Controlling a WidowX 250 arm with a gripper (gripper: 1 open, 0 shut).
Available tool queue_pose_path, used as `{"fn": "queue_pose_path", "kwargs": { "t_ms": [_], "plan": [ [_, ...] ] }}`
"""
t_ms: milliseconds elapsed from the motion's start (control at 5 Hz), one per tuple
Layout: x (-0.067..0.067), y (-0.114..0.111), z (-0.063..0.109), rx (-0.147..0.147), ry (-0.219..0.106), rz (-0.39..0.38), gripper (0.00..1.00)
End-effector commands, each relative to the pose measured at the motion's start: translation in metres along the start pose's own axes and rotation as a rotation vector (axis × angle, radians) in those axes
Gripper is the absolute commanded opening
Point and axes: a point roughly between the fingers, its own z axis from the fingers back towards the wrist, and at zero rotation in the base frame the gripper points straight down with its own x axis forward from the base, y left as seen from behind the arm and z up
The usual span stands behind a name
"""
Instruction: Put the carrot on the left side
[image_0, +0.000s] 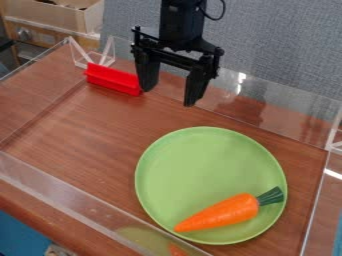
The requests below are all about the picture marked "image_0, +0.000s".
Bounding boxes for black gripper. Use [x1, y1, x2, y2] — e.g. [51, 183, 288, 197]
[131, 26, 224, 107]

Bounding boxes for orange toy carrot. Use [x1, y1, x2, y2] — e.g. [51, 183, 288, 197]
[173, 187, 284, 232]

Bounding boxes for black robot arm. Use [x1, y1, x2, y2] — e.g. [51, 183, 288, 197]
[131, 0, 226, 107]

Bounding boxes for red plastic block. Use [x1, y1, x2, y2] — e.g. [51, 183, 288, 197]
[84, 63, 141, 96]

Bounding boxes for wooden box on shelf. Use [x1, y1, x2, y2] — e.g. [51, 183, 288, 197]
[0, 0, 104, 33]

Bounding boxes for green round plate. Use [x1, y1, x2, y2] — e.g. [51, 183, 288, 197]
[135, 127, 287, 245]

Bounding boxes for clear acrylic tray walls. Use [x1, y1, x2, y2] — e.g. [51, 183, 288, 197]
[0, 42, 342, 256]

